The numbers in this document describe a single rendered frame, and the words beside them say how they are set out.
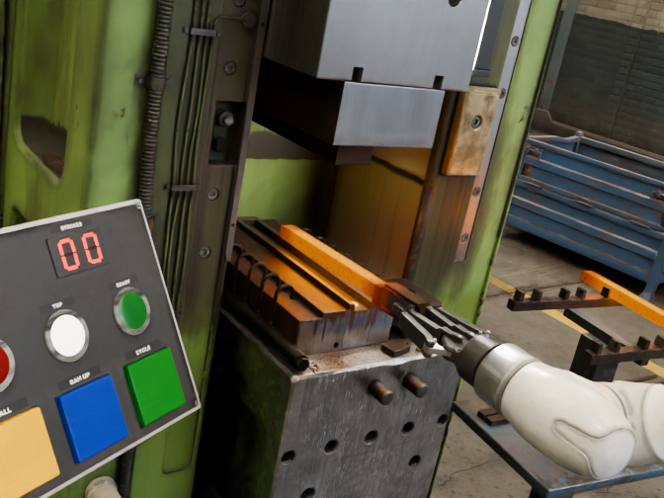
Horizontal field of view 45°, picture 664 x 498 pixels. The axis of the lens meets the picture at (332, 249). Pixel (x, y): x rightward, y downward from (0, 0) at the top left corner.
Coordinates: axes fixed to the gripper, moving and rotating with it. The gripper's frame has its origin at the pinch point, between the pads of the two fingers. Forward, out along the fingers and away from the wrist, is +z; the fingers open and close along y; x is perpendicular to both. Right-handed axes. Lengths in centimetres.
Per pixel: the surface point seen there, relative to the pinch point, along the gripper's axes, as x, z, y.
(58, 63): 22, 58, -38
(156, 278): 7.1, 1.7, -41.5
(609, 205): -61, 192, 341
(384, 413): -23.2, 3.1, 5.1
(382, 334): -11.0, 9.3, 6.2
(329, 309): -5.3, 10.2, -6.1
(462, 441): -105, 77, 122
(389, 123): 26.5, 9.8, -2.4
